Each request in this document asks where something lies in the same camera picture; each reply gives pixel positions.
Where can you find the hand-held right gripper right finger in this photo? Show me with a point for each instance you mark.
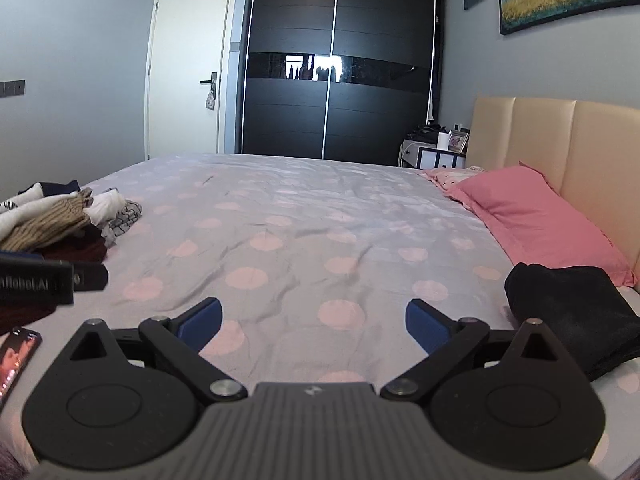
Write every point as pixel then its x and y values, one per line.
pixel 425 325

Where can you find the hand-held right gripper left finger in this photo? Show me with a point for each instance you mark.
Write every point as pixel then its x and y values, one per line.
pixel 202 322

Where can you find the black hoodie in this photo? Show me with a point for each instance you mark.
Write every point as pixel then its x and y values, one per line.
pixel 575 310

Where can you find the maroon garment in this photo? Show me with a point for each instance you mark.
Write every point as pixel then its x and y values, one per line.
pixel 75 251

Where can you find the brown striped garment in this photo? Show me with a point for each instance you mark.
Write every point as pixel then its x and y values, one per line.
pixel 45 227

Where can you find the cream white garment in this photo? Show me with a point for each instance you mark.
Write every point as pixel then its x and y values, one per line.
pixel 30 210

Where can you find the smartphone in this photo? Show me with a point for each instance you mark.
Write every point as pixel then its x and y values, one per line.
pixel 15 360

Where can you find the navy garment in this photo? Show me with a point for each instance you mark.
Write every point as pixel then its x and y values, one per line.
pixel 60 187

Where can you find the white fluffy garment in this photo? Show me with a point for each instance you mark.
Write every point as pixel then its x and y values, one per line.
pixel 107 207

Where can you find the polka dot bed sheet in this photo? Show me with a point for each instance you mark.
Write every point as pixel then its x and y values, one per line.
pixel 300 220

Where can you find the pink patterned pillow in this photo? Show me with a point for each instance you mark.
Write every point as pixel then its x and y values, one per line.
pixel 445 176

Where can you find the white nightstand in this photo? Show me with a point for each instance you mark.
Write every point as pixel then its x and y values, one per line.
pixel 425 156

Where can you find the black clutter on nightstand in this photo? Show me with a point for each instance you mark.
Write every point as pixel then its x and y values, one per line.
pixel 420 135

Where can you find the small hanging pouch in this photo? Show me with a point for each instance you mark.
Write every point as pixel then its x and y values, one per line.
pixel 210 100

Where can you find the beige padded headboard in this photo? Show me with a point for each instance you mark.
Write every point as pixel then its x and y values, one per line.
pixel 575 150

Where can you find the black sliding wardrobe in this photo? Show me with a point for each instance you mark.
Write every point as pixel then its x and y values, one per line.
pixel 335 60

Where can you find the white door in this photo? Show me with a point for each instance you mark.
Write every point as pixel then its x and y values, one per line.
pixel 185 35

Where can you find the photo frame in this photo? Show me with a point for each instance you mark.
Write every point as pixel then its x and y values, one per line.
pixel 457 142

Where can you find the wall switch panel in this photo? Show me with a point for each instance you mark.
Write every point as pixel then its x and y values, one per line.
pixel 12 88

